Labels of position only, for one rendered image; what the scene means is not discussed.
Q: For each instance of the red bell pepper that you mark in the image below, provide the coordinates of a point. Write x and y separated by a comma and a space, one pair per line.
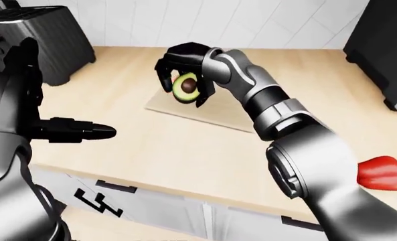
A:
382, 173

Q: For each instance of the white cabinet front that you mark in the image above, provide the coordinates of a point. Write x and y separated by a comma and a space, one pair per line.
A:
171, 208

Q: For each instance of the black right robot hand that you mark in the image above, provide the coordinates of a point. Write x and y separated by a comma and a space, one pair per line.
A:
184, 56

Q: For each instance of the light wooden cutting board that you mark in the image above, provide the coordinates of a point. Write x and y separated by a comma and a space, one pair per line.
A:
215, 113

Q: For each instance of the halved avocado with pit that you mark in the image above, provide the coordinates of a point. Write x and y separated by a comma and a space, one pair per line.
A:
185, 88

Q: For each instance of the black kitchen appliance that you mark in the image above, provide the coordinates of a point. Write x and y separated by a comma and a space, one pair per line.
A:
382, 47

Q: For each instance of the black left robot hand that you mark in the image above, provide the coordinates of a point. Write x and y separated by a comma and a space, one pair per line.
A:
24, 100

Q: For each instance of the black ribbed toaster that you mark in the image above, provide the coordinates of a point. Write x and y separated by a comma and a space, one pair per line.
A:
47, 37

